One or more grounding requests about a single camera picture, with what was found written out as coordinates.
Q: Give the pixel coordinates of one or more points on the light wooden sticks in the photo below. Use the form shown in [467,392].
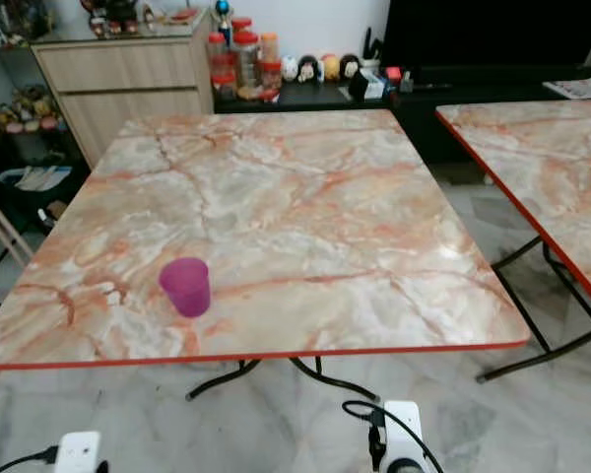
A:
[5,229]

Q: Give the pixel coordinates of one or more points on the black basket with papers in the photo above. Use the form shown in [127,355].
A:
[34,187]

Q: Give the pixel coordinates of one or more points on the light wooden drawer cabinet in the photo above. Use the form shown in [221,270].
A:
[128,94]

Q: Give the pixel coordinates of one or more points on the purple plastic cup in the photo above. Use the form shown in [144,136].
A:
[185,288]

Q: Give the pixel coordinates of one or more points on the tall red-lid snack jar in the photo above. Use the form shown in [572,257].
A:
[217,61]

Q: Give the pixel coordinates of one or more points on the large marble-pattern folding table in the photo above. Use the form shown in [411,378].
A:
[295,227]

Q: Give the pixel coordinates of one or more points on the wide red-lid snack jar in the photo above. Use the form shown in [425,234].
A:
[246,59]

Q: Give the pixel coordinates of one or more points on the blue globe trophy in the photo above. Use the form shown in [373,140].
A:
[223,12]

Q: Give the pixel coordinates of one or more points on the orange-filled plastic jar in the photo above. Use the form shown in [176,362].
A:
[269,47]

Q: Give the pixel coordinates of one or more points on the white round figurine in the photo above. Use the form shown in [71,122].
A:
[289,68]

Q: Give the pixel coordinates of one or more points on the black-haired round figurine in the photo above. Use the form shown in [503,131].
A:
[308,68]

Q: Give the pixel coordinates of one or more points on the yellow round figurine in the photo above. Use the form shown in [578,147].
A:
[330,66]

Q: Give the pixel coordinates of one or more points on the dark brown round figurine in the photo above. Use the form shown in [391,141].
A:
[350,66]

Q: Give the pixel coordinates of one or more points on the black box with white label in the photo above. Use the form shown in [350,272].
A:
[365,85]

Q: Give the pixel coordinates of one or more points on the cup holding black utensils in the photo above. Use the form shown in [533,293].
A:
[371,54]

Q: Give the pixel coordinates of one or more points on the small red gadget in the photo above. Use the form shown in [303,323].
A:
[393,75]

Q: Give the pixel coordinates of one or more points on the black television screen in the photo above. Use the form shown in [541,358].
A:
[492,34]

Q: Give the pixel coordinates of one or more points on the marble-pattern table with red edge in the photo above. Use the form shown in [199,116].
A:
[547,168]

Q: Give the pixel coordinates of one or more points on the printed magazine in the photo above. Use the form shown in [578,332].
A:
[579,88]

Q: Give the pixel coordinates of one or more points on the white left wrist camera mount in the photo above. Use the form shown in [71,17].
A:
[78,453]

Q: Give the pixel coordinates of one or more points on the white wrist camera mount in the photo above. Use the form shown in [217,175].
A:
[78,453]
[404,434]

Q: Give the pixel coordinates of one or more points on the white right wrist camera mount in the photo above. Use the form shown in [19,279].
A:
[404,434]

